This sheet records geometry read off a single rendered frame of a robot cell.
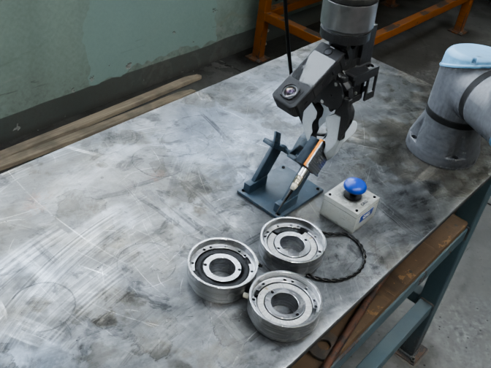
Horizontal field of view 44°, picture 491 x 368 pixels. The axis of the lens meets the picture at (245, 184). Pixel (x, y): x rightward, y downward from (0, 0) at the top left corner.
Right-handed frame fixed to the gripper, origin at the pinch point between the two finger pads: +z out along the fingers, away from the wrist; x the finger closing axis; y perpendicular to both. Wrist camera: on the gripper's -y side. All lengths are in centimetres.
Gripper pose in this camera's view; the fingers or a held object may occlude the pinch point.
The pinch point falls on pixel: (318, 150)
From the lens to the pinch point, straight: 97.2
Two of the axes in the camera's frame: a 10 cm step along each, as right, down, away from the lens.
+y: 7.3, -3.9, 5.6
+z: -0.5, 7.9, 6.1
